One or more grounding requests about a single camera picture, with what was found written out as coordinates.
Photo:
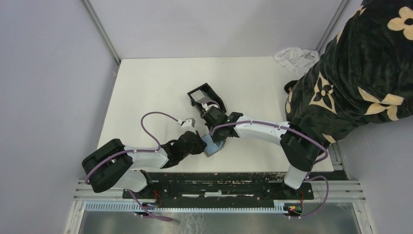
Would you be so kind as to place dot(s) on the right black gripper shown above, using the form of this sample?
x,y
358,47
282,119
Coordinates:
x,y
216,139

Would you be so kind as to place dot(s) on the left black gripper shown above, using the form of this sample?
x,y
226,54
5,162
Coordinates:
x,y
201,146

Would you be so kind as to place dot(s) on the grey leather card holder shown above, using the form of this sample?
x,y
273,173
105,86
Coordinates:
x,y
211,146

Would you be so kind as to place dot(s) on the black plastic card box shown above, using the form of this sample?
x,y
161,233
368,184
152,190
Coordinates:
x,y
216,100

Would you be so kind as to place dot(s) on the stack of credit cards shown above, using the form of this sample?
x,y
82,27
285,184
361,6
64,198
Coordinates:
x,y
200,97

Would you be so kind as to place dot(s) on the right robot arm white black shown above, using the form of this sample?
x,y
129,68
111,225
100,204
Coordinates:
x,y
298,141

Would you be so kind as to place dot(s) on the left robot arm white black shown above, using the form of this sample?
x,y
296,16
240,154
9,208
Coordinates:
x,y
116,165

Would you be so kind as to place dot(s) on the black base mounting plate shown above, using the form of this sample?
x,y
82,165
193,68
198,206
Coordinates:
x,y
223,190

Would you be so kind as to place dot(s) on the white crumpled cloth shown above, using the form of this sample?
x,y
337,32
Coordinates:
x,y
297,61

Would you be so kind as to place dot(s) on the black floral plush blanket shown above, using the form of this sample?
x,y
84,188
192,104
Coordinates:
x,y
365,74

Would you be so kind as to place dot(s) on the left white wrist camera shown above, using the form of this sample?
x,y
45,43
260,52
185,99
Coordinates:
x,y
187,125

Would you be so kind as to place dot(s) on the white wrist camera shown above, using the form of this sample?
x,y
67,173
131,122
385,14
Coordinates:
x,y
187,125
207,106

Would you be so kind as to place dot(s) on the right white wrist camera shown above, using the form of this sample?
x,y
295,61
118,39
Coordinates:
x,y
207,106

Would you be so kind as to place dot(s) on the grey slotted cable duct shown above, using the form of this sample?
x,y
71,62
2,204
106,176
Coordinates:
x,y
119,206

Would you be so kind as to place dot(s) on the aluminium frame rail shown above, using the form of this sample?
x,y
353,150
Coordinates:
x,y
336,185

